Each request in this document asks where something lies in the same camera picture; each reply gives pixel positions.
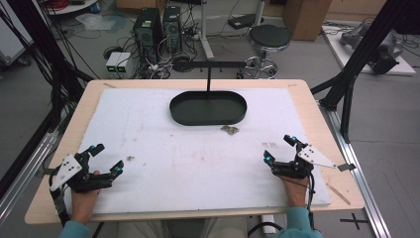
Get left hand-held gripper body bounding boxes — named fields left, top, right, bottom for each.
left=49, top=150, right=115, bottom=194

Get thin wooden stick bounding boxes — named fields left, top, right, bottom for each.
left=325, top=181, right=353, bottom=206

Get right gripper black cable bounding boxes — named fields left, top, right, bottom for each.
left=306, top=172, right=317, bottom=231

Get person's right hand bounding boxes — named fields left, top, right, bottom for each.
left=279, top=175, right=310, bottom=210

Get white desk leg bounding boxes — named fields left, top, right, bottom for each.
left=199, top=0, right=216, bottom=61

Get black metal frame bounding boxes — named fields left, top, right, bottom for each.
left=0, top=0, right=96, bottom=133
left=310, top=0, right=420, bottom=145

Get grey robot parts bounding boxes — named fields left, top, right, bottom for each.
left=339, top=22, right=406, bottom=75

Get black rack with oval tray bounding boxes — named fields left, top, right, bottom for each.
left=168, top=59, right=249, bottom=127

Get person's left hand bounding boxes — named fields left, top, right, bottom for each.
left=69, top=170, right=102, bottom=225

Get white power supply box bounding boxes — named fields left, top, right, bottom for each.
left=105, top=51, right=123, bottom=74
left=116, top=52, right=133, bottom=74

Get small metal key bunch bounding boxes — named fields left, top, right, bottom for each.
left=220, top=124, right=241, bottom=136

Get white platform board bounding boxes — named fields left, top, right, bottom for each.
left=321, top=24, right=417, bottom=77

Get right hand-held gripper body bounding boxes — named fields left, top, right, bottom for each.
left=270, top=142, right=338, bottom=179

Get left gripper braided cable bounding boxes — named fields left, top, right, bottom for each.
left=48, top=174, right=71, bottom=227

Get aluminium rail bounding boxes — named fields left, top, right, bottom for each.
left=0, top=131, right=62, bottom=226
left=318, top=100, right=392, bottom=238

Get flat black case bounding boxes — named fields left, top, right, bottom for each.
left=227, top=13, right=265, bottom=31

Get brown cardboard box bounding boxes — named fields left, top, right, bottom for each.
left=281, top=0, right=333, bottom=42

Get slim black computer tower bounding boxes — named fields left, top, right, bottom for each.
left=161, top=4, right=183, bottom=55

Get black round stool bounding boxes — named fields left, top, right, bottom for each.
left=244, top=24, right=292, bottom=80

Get small black tab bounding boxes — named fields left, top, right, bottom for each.
left=336, top=162, right=358, bottom=173

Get large black computer tower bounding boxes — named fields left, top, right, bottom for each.
left=132, top=7, right=164, bottom=64

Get white foam board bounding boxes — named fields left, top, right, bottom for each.
left=63, top=86, right=333, bottom=215

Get clear plastic sheet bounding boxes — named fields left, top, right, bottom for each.
left=74, top=12, right=129, bottom=35

